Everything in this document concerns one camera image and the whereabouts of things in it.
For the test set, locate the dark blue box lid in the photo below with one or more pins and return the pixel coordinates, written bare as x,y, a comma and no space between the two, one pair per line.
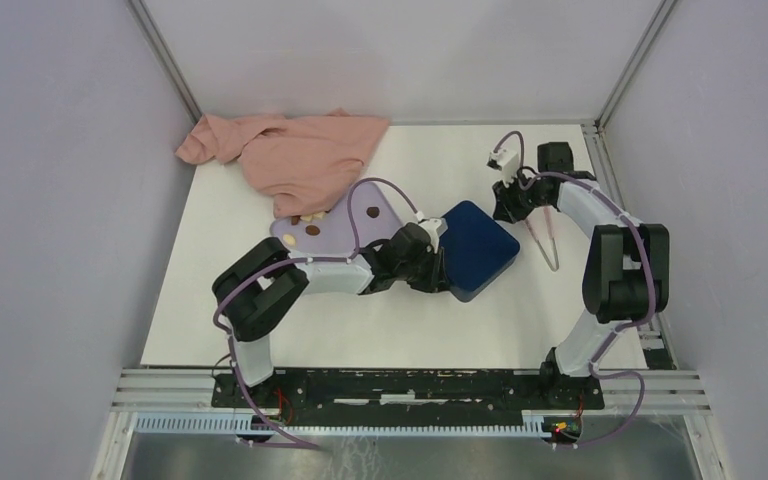
476,250

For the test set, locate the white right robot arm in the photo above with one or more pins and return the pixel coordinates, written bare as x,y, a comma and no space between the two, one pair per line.
626,274

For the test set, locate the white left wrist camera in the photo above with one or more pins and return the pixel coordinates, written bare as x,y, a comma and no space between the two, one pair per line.
435,227

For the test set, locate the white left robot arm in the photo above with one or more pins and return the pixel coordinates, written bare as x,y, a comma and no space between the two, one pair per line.
256,292

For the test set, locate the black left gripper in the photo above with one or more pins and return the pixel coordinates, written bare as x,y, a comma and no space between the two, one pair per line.
436,279

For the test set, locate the lilac plastic tray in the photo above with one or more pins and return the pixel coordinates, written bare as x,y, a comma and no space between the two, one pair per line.
330,233

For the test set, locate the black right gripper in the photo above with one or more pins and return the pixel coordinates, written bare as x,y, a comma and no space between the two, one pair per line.
505,207

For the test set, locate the pink cloth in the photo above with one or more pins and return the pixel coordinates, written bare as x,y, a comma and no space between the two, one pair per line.
304,164

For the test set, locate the pink handled metal tongs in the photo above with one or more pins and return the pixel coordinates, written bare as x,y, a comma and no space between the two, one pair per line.
549,250

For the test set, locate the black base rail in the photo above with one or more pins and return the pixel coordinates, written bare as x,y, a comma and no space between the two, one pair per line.
409,398

